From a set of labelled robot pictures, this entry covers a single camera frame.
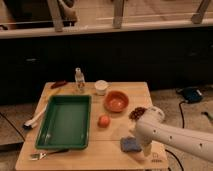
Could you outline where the blue sponge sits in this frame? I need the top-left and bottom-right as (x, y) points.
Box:
(120, 137), (142, 152)

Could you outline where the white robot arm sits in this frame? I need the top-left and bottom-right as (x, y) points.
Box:
(134, 106), (213, 162)

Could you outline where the green plastic tray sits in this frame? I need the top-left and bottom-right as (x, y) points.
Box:
(35, 95), (91, 150)

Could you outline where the pile of brown nuts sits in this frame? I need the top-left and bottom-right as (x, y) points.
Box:
(129, 107), (146, 121)

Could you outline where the orange fruit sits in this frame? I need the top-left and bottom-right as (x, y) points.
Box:
(98, 115), (110, 128)

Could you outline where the orange bowl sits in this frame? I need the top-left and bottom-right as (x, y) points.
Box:
(103, 91), (129, 113)

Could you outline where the blue power box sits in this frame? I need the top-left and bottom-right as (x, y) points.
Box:
(182, 88), (203, 103)

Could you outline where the white cup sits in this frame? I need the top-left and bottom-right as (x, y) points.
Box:
(94, 80), (109, 95)

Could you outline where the clear small bottle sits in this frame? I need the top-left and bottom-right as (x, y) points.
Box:
(75, 68), (85, 92)

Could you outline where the red-brown sausage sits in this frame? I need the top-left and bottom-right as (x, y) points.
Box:
(50, 80), (67, 89)

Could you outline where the black cable right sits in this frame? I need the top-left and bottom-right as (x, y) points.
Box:
(165, 99), (188, 171)

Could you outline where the black cable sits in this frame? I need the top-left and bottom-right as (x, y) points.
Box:
(165, 99), (188, 171)
(0, 112), (26, 143)

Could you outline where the metal fork black handle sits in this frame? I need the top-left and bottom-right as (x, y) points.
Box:
(29, 149), (69, 161)

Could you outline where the white handled brush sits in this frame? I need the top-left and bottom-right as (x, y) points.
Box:
(23, 106), (47, 130)

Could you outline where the black cable left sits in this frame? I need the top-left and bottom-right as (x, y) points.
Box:
(0, 112), (26, 143)

